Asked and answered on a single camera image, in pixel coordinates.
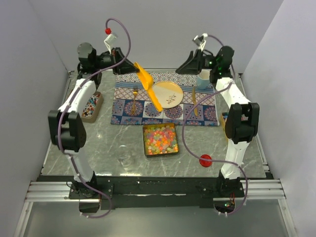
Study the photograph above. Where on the gold tin of opaque candies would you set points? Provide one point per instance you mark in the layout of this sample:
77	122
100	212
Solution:
223	119

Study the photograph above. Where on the gold fork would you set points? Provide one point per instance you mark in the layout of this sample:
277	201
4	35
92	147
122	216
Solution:
135	93

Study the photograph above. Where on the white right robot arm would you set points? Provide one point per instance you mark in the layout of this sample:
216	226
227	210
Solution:
243	116

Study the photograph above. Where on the brown box of wrapped candies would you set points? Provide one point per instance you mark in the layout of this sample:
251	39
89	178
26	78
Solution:
92	108

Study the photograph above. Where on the gold knife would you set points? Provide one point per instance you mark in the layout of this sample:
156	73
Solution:
194	102

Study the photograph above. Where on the patterned placemat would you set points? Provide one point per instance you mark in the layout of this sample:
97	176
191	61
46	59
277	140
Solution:
146	113

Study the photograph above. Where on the red jar lid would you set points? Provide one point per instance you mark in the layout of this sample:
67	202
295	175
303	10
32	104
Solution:
205	160

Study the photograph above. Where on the aluminium frame rail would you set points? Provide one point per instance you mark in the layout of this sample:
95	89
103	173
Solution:
60	191

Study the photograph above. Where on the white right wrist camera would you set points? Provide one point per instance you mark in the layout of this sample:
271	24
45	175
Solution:
200	41

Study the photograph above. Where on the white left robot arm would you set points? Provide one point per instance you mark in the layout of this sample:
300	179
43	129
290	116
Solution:
67	131

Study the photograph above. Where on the clear glass jar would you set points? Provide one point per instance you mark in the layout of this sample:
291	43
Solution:
125	158

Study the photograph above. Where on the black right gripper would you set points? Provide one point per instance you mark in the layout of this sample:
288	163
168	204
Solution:
192	65

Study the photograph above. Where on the yellow plastic scoop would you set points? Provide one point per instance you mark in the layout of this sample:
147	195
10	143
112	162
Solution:
147	82

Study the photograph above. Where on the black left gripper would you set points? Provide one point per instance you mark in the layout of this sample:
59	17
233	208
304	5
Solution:
127	67

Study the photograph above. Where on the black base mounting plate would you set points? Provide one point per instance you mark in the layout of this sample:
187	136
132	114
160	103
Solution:
221	186

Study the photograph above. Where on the square tin of translucent candies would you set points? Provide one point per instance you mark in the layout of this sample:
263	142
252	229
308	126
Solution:
160	140

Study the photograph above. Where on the cream and orange plate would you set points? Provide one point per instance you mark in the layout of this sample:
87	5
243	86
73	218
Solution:
168	94

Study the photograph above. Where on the light blue mug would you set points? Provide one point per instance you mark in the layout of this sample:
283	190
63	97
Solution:
202	80

